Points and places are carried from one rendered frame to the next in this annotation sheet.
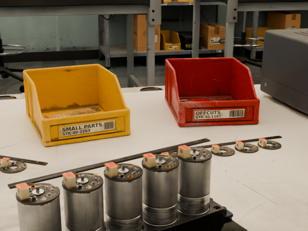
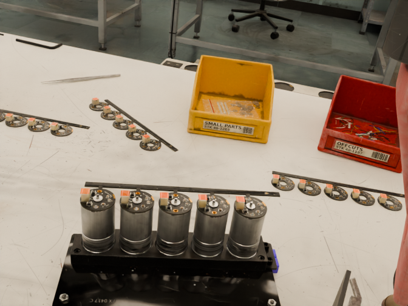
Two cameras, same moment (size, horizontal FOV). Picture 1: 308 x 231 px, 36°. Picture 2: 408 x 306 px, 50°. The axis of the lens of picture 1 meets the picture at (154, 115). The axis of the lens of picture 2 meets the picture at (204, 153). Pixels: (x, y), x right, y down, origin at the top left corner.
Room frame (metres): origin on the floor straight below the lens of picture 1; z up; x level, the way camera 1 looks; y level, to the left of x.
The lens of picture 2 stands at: (0.05, -0.10, 1.02)
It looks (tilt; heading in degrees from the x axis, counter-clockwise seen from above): 32 degrees down; 25
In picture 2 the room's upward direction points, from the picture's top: 7 degrees clockwise
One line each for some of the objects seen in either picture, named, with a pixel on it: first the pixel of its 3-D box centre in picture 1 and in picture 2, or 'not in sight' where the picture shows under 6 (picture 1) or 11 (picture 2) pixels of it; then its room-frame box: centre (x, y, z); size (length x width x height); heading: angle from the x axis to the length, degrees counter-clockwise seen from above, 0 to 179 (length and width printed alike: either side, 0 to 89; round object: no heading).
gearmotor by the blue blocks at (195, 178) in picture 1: (193, 185); (245, 231); (0.31, -0.03, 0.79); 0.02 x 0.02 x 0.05
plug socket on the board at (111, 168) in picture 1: (112, 169); (165, 198); (0.27, 0.03, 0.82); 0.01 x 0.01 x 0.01; 32
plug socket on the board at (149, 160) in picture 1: (150, 160); (203, 200); (0.29, 0.00, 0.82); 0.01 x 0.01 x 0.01; 32
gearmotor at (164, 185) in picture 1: (160, 195); (209, 229); (0.29, 0.00, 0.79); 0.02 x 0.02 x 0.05
